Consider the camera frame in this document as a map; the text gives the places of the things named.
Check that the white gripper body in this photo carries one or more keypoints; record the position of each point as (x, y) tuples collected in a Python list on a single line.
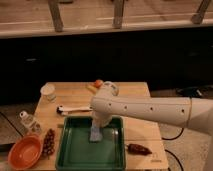
[(101, 120)]

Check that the blue sponge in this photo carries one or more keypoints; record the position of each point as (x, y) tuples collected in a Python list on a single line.
[(95, 134)]

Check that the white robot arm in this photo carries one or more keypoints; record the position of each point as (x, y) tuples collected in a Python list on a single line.
[(192, 113)]

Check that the green plastic tray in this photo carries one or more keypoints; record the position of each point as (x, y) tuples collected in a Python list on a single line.
[(77, 153)]

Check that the yellow banana piece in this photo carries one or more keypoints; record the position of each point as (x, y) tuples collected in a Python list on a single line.
[(91, 88)]

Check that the orange fruit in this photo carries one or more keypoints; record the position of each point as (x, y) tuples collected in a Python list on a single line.
[(98, 83)]

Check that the white paper cup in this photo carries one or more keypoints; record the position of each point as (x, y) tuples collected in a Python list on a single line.
[(48, 91)]

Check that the dark red grape bunch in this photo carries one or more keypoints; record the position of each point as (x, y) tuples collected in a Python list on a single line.
[(48, 143)]

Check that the clear plastic bottle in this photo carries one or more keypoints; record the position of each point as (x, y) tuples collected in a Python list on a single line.
[(30, 123)]

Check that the orange plastic bowl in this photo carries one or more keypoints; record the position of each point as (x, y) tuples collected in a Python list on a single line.
[(25, 153)]

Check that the white handled brush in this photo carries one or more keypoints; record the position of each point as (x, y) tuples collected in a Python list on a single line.
[(64, 111)]

